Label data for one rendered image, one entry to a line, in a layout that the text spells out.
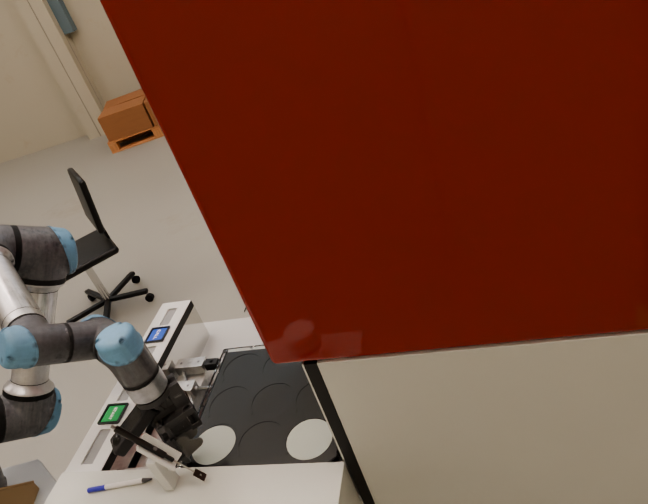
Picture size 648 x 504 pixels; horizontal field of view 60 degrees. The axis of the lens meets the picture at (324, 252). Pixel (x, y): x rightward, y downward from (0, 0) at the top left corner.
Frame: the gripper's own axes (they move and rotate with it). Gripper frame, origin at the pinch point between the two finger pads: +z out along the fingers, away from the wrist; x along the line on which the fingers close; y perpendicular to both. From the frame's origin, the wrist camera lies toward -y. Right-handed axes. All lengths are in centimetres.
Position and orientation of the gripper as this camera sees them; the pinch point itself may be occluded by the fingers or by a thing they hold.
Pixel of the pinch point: (183, 459)
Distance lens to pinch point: 130.5
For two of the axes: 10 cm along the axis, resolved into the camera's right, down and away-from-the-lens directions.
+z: 2.8, 8.0, 5.3
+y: 8.2, -4.9, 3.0
